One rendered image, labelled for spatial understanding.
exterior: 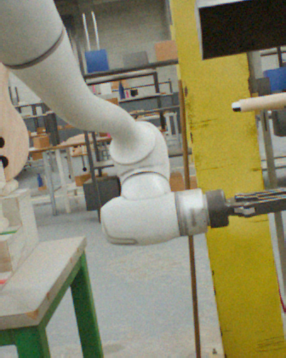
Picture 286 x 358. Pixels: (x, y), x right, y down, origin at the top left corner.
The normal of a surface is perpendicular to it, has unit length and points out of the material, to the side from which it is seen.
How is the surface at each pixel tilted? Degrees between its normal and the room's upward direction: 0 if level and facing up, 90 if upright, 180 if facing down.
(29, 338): 90
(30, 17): 113
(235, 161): 90
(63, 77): 125
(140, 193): 38
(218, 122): 90
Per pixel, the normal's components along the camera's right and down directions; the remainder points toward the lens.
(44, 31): 0.78, 0.39
